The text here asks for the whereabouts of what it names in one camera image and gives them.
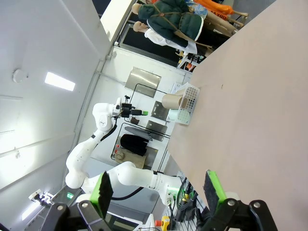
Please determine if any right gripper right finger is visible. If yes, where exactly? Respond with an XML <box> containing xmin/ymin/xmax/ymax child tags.
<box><xmin>196</xmin><ymin>169</ymin><xmax>277</xmax><ymax>231</ymax></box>

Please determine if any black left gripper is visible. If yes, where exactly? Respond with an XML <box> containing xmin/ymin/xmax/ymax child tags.
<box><xmin>121</xmin><ymin>103</ymin><xmax>149</xmax><ymax>125</ymax></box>

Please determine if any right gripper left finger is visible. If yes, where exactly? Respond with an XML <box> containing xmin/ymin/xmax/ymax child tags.
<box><xmin>47</xmin><ymin>170</ymin><xmax>114</xmax><ymax>231</ymax></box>

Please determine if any tall brown cup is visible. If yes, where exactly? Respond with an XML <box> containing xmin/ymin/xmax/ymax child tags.
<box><xmin>178</xmin><ymin>96</ymin><xmax>190</xmax><ymax>109</ymax></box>
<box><xmin>161</xmin><ymin>93</ymin><xmax>180</xmax><ymax>109</ymax></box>

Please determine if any pale green cup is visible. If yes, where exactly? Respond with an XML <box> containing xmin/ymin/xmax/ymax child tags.
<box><xmin>167</xmin><ymin>108</ymin><xmax>191</xmax><ymax>123</ymax></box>

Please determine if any white perforated plastic basket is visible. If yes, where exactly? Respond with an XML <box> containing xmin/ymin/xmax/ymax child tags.
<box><xmin>166</xmin><ymin>82</ymin><xmax>201</xmax><ymax>126</ymax></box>

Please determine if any black bag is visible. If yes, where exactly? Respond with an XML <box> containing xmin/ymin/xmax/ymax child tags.
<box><xmin>119</xmin><ymin>134</ymin><xmax>149</xmax><ymax>156</ymax></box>

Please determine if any brown sack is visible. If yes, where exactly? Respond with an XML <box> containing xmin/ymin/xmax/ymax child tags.
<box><xmin>115</xmin><ymin>148</ymin><xmax>147</xmax><ymax>169</ymax></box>

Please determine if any yellow emergency stop button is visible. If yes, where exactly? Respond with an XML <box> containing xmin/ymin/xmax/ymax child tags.
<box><xmin>155</xmin><ymin>216</ymin><xmax>172</xmax><ymax>228</ymax></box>

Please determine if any rectangular ceiling light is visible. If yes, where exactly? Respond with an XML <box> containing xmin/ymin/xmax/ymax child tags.
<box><xmin>44</xmin><ymin>71</ymin><xmax>76</xmax><ymax>91</ymax></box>

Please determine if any mannequin in dark green jacket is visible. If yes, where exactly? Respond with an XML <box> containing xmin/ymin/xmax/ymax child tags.
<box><xmin>131</xmin><ymin>0</ymin><xmax>205</xmax><ymax>48</ymax></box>

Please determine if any blue floral shirt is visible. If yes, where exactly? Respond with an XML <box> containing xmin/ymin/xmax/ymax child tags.
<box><xmin>186</xmin><ymin>0</ymin><xmax>208</xmax><ymax>20</ymax></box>

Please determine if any round smoke detector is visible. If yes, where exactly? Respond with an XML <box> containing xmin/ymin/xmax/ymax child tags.
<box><xmin>13</xmin><ymin>69</ymin><xmax>27</xmax><ymax>84</ymax></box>

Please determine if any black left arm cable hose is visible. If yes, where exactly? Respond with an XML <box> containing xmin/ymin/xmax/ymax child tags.
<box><xmin>100</xmin><ymin>119</ymin><xmax>145</xmax><ymax>201</ymax></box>

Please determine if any black cable bundle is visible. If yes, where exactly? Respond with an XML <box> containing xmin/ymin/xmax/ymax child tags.
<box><xmin>168</xmin><ymin>177</ymin><xmax>210</xmax><ymax>223</ymax></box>

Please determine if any steel wall panel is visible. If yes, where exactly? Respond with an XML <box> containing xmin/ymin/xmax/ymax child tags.
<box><xmin>125</xmin><ymin>66</ymin><xmax>162</xmax><ymax>98</ymax></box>

